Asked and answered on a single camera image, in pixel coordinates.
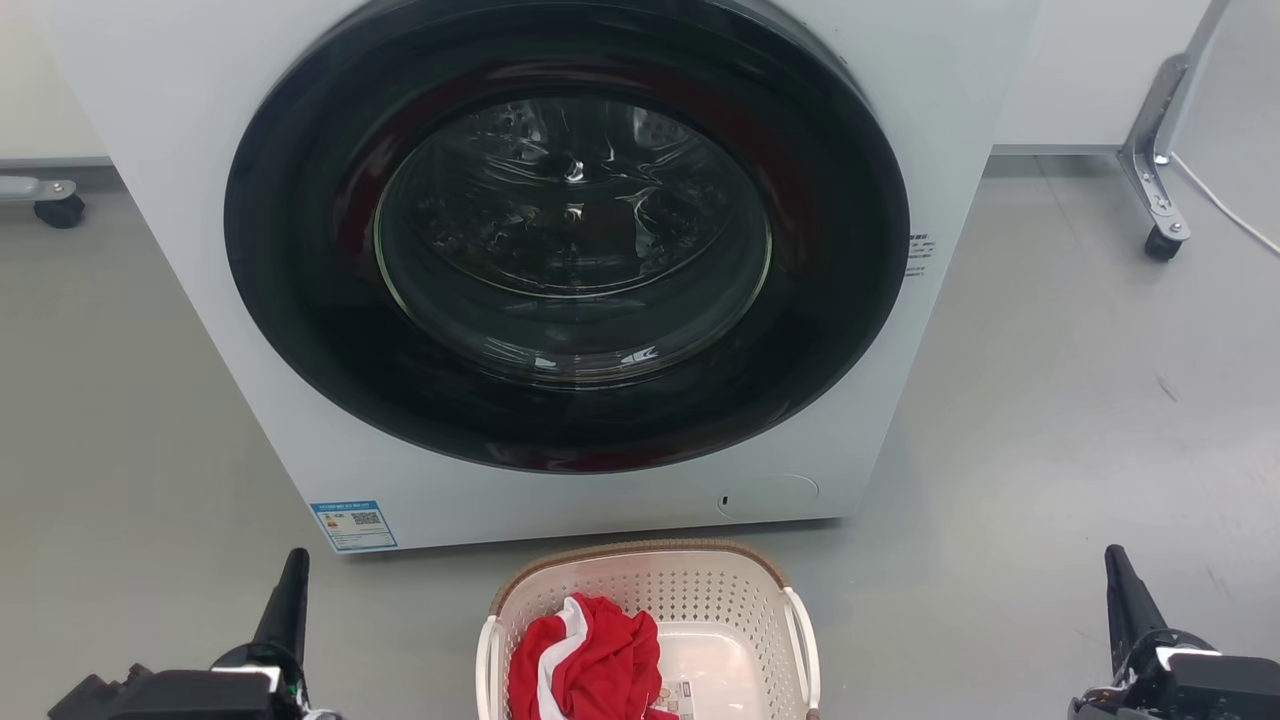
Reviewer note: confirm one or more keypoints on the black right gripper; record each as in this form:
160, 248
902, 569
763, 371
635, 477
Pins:
1200, 690

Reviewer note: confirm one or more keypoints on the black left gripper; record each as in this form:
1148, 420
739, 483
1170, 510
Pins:
190, 697

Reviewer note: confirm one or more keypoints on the cream perforated laundry basket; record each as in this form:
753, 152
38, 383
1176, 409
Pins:
720, 600

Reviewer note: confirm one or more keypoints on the printed white paper label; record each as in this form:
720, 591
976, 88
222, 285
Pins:
675, 700

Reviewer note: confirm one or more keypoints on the blue energy label sticker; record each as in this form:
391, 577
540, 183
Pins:
353, 525

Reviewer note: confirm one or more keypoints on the red and white garment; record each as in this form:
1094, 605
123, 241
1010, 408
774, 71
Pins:
600, 670

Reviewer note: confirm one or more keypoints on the black round washing machine door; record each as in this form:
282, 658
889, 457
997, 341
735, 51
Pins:
300, 280

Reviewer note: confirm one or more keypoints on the round filter cover flap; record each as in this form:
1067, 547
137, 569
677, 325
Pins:
768, 497

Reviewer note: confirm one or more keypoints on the white washing machine body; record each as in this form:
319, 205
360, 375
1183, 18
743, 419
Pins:
200, 150

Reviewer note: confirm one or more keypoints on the metal frame leg with caster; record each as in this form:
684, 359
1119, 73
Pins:
1148, 150

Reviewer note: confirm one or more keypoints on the grey bracket with black caster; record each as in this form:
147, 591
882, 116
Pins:
53, 200

